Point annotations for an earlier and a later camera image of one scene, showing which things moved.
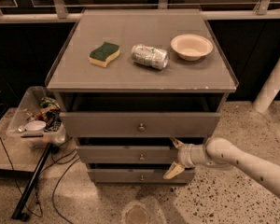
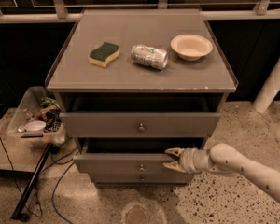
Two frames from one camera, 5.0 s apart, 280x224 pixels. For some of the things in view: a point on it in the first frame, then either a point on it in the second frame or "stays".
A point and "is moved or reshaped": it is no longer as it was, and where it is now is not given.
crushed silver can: [154, 57] stays
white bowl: [190, 47] stays
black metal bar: [17, 215] stays
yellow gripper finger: [176, 142] → [175, 151]
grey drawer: [126, 154] is moved or reshaped
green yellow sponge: [102, 55] stays
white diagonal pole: [274, 83] stays
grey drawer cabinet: [133, 86] stays
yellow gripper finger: [175, 170] → [175, 165]
